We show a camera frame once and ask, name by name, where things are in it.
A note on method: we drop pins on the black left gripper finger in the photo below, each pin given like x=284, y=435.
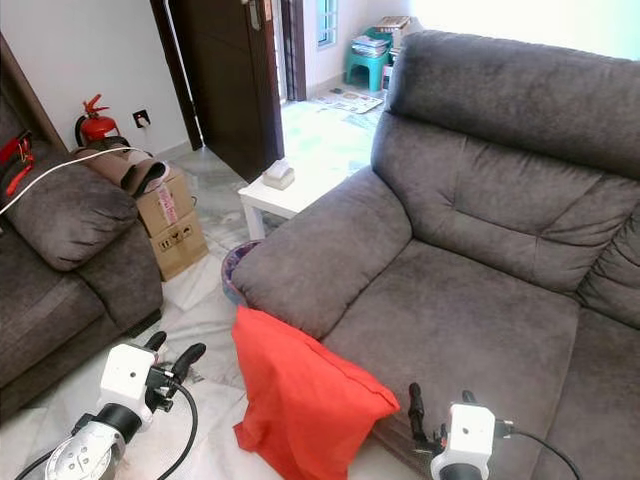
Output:
x=188, y=360
x=156, y=341

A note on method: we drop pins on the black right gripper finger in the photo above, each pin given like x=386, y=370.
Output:
x=469, y=397
x=420, y=415

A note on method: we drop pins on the red pillow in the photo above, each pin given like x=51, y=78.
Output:
x=300, y=400

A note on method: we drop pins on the large grey fabric sofa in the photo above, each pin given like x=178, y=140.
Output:
x=460, y=330

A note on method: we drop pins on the small grey fabric sofa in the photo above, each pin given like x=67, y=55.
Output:
x=60, y=290

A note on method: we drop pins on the cardboard box with black symbols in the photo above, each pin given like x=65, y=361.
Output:
x=180, y=250

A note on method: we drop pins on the blue purple basket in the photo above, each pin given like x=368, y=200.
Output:
x=232, y=270

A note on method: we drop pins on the cardboard box with pink tape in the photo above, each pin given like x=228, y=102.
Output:
x=165, y=205

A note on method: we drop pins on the brown fabric bundle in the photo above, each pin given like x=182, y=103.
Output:
x=120, y=165

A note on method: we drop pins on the white side table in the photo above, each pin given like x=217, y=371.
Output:
x=285, y=200

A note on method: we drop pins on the white tissue box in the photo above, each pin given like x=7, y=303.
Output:
x=278, y=176

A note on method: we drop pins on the red fire extinguisher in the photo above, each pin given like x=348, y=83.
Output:
x=97, y=127

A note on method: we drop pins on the dark brown wooden door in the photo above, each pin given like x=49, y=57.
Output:
x=225, y=80

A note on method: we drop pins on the dark brown wooden beam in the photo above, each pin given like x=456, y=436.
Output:
x=32, y=95

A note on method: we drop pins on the green plastic stool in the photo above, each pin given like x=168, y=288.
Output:
x=365, y=65

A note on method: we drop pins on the stack of papers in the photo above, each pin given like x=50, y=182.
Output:
x=370, y=45

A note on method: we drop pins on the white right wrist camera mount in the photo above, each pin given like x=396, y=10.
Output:
x=468, y=438

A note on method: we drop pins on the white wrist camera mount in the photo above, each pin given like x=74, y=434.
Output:
x=128, y=378
x=468, y=438

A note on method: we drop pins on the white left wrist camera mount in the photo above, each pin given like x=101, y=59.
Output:
x=128, y=378

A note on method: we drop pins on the black wall socket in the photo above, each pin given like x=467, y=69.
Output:
x=141, y=118

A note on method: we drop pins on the window with blue frame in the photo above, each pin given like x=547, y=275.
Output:
x=326, y=20

